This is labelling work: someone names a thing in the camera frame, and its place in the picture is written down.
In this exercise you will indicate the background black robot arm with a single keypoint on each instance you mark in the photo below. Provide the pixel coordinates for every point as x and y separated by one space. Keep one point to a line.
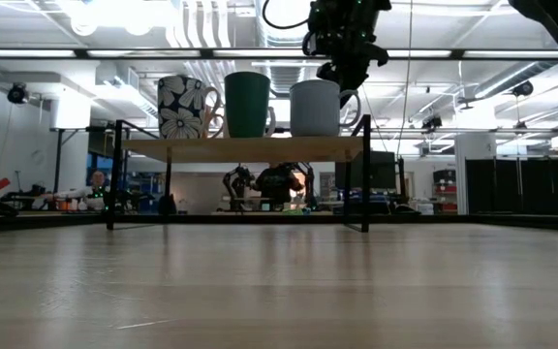
238 186
308 179

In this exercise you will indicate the green plastic cup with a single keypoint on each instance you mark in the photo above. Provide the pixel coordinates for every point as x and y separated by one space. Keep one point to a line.
247 104

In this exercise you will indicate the silver ceiling duct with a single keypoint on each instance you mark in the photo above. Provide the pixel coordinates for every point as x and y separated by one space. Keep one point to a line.
286 72

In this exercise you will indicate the black aluminium table frame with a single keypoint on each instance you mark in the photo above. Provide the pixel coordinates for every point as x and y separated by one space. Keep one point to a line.
259 219

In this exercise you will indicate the plain white mug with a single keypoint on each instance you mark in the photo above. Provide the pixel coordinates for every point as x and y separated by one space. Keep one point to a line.
273 121

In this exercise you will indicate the light blue ribbed mug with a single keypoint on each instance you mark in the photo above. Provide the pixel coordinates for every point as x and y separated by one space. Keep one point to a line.
315 109

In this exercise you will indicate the black partition wall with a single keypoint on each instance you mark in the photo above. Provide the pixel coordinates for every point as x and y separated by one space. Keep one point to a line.
516 184

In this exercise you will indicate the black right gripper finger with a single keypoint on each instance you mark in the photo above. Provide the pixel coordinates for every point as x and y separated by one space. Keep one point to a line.
351 75

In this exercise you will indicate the person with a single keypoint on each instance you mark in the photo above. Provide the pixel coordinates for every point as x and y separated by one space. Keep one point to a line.
96 186
276 184

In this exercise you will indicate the black overhead frame bar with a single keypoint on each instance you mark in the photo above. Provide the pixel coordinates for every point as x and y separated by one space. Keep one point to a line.
114 53

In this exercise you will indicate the orange mug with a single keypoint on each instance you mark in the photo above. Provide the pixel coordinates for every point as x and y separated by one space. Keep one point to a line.
208 118

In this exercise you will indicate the navy white floral mug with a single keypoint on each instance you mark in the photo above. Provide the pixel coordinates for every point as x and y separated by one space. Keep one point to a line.
179 106

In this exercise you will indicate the wooden shelf with black frame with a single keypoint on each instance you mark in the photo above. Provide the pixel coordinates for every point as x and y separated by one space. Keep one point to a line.
240 149

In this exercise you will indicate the background black monitor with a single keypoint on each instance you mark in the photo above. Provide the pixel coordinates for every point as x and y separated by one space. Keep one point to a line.
381 169

